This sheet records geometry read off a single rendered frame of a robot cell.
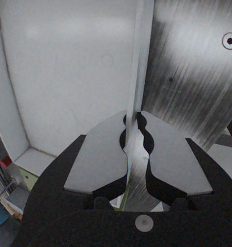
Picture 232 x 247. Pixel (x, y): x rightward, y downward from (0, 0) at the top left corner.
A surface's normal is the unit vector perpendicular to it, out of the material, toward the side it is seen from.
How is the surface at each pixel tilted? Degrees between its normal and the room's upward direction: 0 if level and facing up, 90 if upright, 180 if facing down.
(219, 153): 0
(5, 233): 117
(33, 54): 1
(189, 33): 0
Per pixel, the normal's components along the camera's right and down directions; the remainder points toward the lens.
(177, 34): -0.29, 0.51
